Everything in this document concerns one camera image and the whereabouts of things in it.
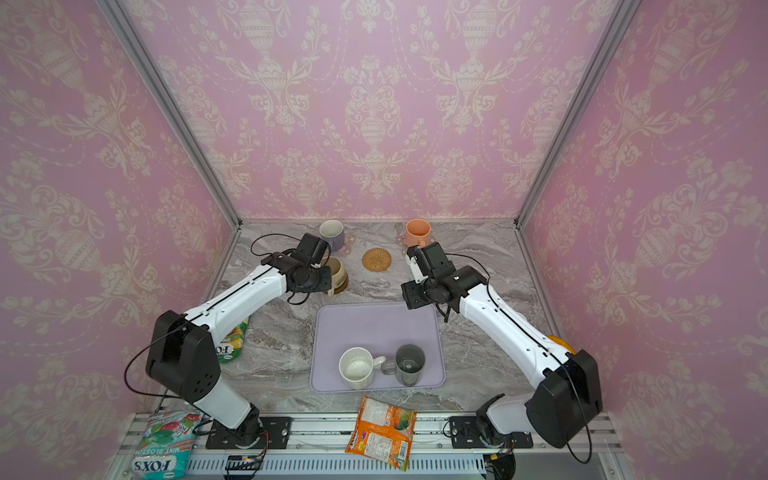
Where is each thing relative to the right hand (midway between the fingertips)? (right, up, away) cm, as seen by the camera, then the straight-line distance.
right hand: (416, 290), depth 81 cm
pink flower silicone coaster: (-23, +14, +34) cm, 44 cm away
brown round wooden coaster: (-23, -2, +21) cm, 31 cm away
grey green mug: (-2, -21, 0) cm, 22 cm away
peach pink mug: (+3, +17, +28) cm, 34 cm away
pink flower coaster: (-2, +13, +34) cm, 37 cm away
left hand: (-26, +1, +8) cm, 27 cm away
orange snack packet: (-9, -34, -8) cm, 36 cm away
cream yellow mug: (-23, +4, +13) cm, 27 cm away
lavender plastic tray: (-10, -13, +12) cm, 20 cm away
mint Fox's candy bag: (-60, -35, -10) cm, 71 cm away
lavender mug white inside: (-29, +18, +31) cm, 46 cm away
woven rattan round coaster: (-12, +7, +28) cm, 32 cm away
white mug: (-16, -22, +2) cm, 27 cm away
